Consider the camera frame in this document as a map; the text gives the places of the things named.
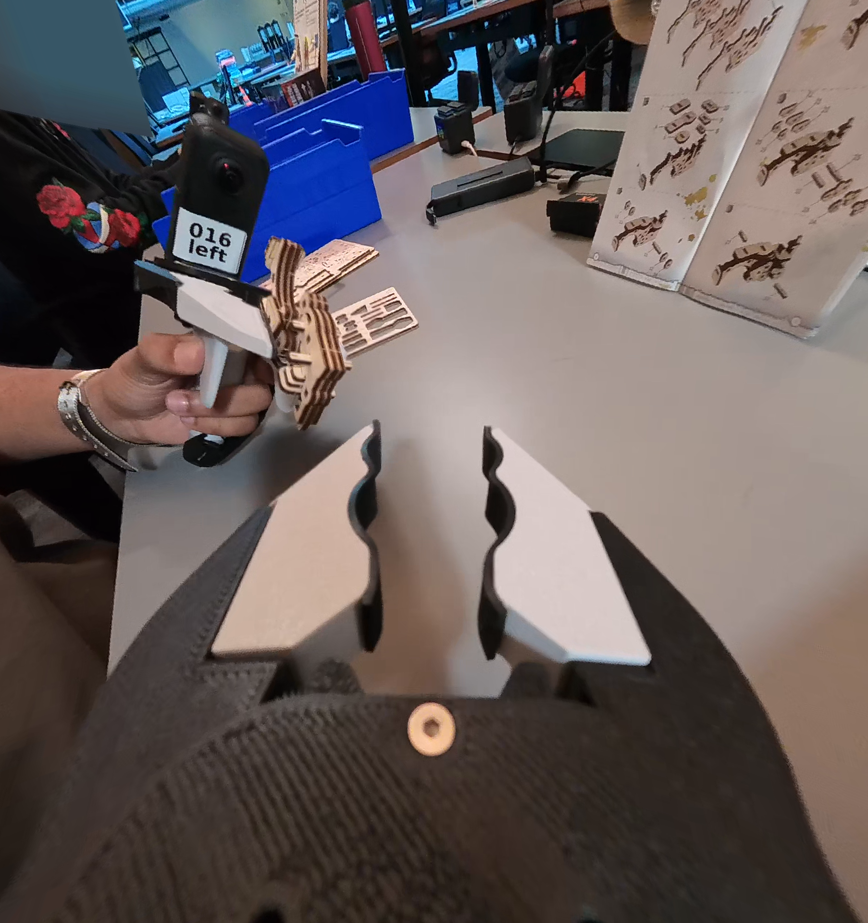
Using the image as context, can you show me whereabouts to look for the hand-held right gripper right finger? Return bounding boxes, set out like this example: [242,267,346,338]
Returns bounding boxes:
[479,425,654,686]

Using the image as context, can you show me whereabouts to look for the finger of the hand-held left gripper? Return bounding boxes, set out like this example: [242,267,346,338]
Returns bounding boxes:
[176,280,276,360]

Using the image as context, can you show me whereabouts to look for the plywood sheet stack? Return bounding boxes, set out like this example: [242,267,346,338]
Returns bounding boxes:
[290,240,379,289]

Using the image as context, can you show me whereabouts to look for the person's left hand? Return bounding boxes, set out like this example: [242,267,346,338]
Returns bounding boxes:
[84,335,276,446]

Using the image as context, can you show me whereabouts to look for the black rectangular case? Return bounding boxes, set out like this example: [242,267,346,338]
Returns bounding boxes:
[427,157,536,226]

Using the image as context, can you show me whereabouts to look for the printed instruction sheet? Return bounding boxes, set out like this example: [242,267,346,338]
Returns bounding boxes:
[587,0,868,338]

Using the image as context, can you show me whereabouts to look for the black tablet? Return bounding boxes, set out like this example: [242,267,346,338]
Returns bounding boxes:
[542,128,630,177]

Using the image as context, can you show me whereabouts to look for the black charger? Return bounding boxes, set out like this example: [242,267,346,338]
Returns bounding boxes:
[434,101,477,154]

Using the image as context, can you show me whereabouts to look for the blue plastic bin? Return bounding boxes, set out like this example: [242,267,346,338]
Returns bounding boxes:
[161,119,382,284]
[226,68,415,168]

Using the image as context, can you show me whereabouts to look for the grey desk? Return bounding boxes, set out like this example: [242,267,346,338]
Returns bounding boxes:
[107,107,868,923]

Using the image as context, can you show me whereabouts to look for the plywood parts sheet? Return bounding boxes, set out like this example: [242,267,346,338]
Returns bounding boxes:
[331,287,419,356]

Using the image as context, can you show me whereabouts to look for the black upright device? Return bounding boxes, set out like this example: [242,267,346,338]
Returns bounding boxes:
[505,45,556,143]

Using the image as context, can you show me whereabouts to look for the white standing banner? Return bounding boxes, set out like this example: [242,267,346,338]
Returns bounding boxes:
[293,0,329,75]

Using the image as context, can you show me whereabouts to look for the tan round object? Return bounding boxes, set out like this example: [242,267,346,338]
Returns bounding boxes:
[609,0,657,46]

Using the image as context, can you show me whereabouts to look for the layered wooden puzzle model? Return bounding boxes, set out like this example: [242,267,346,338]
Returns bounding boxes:
[259,236,354,432]

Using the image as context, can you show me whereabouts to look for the dark red bottle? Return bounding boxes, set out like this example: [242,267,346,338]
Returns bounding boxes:
[342,0,389,80]

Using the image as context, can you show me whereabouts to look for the silver bracelet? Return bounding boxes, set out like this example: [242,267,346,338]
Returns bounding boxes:
[57,369,141,473]

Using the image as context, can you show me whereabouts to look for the small black box red label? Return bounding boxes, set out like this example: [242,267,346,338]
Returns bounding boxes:
[547,191,611,239]

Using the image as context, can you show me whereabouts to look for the person's olive clothing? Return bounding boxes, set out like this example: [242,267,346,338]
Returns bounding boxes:
[0,476,128,923]

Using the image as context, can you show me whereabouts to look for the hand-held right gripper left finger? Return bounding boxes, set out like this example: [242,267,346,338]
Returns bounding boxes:
[211,420,386,675]

